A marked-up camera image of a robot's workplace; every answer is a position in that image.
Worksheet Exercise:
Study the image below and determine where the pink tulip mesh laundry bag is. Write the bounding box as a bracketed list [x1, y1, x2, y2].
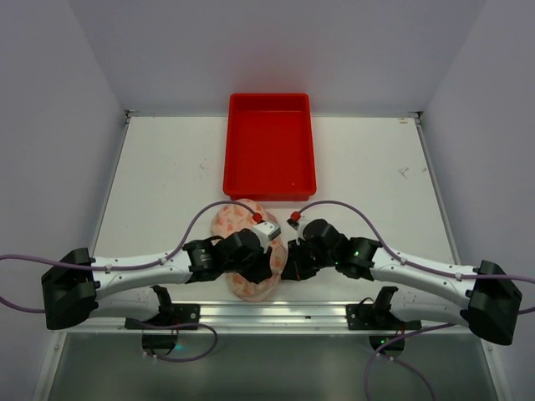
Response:
[211, 199, 288, 302]

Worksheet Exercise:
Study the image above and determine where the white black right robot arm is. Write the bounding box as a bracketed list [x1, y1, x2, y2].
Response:
[283, 216, 522, 346]

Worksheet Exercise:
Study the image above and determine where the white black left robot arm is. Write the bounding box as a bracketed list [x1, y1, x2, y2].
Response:
[41, 221, 280, 330]

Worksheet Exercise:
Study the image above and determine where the red plastic tray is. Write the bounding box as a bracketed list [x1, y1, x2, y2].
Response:
[222, 93, 317, 201]

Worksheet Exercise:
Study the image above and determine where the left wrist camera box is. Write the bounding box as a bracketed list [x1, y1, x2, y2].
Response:
[251, 221, 281, 253]

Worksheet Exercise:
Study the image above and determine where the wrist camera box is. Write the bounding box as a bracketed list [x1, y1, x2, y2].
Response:
[287, 211, 309, 244]
[251, 221, 281, 253]

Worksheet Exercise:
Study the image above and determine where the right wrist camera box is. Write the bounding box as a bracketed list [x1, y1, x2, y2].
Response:
[287, 211, 309, 244]

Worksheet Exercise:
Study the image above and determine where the aluminium mounting rail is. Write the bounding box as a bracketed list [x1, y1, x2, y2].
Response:
[125, 301, 423, 335]

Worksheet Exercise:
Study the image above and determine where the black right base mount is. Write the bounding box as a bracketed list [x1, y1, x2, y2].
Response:
[344, 297, 406, 349]

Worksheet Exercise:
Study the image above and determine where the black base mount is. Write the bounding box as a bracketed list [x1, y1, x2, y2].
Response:
[344, 297, 406, 349]
[125, 303, 201, 356]

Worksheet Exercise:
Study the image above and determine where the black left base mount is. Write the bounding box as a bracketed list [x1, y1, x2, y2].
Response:
[125, 303, 201, 356]

